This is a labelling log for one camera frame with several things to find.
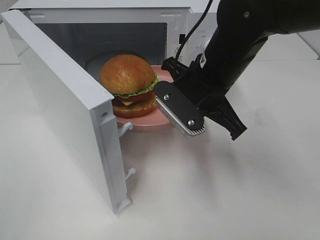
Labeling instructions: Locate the pink round plate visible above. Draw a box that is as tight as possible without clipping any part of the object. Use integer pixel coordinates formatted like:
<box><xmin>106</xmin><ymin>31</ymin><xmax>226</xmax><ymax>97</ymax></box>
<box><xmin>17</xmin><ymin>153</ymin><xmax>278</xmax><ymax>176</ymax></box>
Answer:
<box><xmin>116</xmin><ymin>65</ymin><xmax>177</xmax><ymax>133</ymax></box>

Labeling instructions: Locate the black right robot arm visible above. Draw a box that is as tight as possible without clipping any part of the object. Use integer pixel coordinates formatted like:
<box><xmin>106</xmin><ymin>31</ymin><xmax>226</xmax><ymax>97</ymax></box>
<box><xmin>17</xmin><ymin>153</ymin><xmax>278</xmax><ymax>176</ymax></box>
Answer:
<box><xmin>155</xmin><ymin>0</ymin><xmax>320</xmax><ymax>140</ymax></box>

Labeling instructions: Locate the toy hamburger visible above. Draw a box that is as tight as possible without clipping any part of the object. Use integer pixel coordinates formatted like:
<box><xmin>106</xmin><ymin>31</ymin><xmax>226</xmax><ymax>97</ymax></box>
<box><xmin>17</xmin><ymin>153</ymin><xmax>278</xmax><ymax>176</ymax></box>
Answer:
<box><xmin>99</xmin><ymin>54</ymin><xmax>159</xmax><ymax>118</ymax></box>

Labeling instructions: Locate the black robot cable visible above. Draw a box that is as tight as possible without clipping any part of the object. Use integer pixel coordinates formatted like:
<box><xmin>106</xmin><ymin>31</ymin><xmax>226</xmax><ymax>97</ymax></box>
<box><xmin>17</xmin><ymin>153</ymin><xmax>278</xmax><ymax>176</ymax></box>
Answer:
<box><xmin>174</xmin><ymin>0</ymin><xmax>215</xmax><ymax>62</ymax></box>

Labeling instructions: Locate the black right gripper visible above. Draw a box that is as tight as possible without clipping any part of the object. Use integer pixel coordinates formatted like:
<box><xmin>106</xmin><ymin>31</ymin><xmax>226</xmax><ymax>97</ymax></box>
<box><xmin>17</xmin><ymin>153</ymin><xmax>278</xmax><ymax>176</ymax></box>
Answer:
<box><xmin>154</xmin><ymin>54</ymin><xmax>247</xmax><ymax>141</ymax></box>

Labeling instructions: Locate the white microwave door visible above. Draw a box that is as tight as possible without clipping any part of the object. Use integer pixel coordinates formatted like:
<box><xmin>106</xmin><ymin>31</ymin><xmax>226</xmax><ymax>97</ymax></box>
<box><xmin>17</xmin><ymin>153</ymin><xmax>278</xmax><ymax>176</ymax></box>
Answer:
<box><xmin>2</xmin><ymin>10</ymin><xmax>135</xmax><ymax>213</ymax></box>

